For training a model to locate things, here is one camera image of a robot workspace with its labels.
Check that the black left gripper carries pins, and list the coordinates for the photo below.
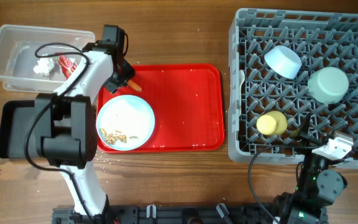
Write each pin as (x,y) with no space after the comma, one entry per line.
(118,79)

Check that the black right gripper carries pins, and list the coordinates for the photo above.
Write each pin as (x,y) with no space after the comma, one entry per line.
(311,148)

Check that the orange carrot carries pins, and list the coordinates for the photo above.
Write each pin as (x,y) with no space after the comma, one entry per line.
(134,86)

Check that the yellow cup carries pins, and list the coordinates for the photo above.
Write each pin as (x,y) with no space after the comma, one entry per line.
(271,123)

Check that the light blue plate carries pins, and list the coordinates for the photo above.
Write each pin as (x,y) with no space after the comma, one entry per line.
(130,115)

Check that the red snack wrapper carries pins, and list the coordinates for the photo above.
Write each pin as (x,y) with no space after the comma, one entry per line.
(67,65)

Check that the green bowl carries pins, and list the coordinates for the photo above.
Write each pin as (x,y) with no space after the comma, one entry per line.
(328,85)

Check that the white tissue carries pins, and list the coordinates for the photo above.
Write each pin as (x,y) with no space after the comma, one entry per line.
(44,66)

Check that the light blue bowl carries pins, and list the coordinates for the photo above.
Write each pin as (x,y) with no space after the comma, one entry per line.
(283,61)

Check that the white plastic spoon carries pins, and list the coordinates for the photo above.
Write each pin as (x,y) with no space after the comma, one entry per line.
(241,81)

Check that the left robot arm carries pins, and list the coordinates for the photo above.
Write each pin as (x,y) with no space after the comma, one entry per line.
(65,123)

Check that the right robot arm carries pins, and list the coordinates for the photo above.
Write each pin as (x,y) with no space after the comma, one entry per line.
(317,186)

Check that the grey-blue dishwasher rack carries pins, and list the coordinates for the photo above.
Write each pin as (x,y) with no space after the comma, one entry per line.
(320,39)

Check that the food scraps on plate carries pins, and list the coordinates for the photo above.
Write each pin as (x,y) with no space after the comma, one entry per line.
(116,136)

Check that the red plastic tray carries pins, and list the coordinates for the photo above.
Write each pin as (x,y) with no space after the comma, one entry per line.
(187,103)

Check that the clear plastic bin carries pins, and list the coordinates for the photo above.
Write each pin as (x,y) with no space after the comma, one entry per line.
(17,56)

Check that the black tray bin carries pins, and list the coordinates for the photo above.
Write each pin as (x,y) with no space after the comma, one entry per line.
(17,118)

